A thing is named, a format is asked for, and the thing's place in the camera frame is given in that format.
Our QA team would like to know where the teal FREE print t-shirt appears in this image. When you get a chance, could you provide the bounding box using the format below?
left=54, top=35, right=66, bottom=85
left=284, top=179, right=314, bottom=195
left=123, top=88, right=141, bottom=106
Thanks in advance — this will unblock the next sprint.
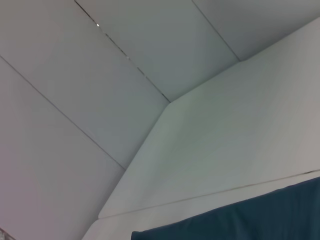
left=131, top=176, right=320, bottom=240

